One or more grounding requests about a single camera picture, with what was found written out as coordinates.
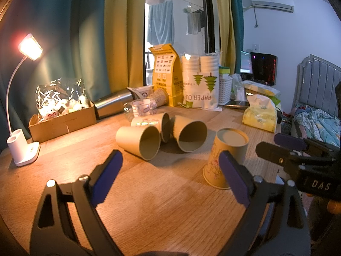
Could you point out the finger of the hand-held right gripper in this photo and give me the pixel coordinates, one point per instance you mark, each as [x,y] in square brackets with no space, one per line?
[271,152]
[290,140]

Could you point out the cardboard box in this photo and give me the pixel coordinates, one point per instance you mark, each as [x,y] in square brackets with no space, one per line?
[61,125]

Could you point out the light blue hanging towel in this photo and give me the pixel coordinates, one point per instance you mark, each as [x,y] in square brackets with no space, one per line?
[159,22]

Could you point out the black computer case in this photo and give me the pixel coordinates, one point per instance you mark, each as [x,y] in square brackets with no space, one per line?
[263,69]

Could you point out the green sponge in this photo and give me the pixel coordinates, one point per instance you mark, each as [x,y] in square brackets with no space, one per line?
[224,70]

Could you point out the beige paper cup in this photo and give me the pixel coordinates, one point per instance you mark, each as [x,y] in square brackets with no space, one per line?
[159,97]
[183,125]
[213,165]
[149,122]
[130,140]

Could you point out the white air conditioner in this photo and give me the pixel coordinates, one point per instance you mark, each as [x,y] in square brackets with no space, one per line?
[271,2]

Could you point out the pack of white paper cups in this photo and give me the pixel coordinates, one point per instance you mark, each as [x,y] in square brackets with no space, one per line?
[199,90]

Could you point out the floral blue blanket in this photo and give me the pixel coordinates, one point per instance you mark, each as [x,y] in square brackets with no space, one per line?
[317,125]

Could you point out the clear plastic bag of trinkets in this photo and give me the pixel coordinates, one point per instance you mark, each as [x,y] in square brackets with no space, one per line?
[61,93]

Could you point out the stainless steel thermos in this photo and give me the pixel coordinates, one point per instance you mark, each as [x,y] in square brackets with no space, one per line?
[112,102]

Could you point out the yellow curtain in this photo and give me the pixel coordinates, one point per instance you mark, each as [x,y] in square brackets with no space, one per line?
[225,26]
[125,37]

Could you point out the white plastic basket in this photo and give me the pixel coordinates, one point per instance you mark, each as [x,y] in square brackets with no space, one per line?
[226,89]

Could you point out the yellow tissue pack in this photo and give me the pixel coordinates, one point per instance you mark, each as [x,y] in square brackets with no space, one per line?
[259,117]

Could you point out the yellow green snack package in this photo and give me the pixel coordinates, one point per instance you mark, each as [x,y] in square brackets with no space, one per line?
[263,90]

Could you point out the white printed mug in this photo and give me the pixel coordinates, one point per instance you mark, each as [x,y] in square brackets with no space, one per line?
[142,93]

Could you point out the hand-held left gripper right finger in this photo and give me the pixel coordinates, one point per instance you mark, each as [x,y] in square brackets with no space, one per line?
[234,181]

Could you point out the clear plastic cup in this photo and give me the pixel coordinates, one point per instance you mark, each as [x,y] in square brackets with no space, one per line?
[141,109]

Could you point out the grey padded headboard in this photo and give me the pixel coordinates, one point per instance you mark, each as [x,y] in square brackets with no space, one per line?
[317,82]

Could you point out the white desk lamp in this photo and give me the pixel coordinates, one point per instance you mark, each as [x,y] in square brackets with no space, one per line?
[24,152]

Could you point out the yellow paper bag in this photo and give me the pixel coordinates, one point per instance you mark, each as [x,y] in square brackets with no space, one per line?
[165,66]

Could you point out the teal curtain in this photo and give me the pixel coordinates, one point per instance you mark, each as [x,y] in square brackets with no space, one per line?
[238,26]
[58,32]

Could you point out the grey hanging garment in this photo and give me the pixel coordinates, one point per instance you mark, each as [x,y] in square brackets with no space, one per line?
[194,22]

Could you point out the black smartphone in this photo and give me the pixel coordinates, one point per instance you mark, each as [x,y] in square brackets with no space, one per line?
[235,104]

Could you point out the crumpled clear plastic bag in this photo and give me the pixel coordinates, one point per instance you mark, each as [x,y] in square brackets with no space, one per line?
[238,88]

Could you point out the white wall socket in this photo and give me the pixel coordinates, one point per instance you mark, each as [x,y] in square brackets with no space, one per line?
[256,46]

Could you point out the computer monitor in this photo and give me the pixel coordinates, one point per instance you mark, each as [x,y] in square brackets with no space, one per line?
[246,62]

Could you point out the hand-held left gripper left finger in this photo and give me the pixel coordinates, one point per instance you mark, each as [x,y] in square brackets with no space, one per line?
[106,176]

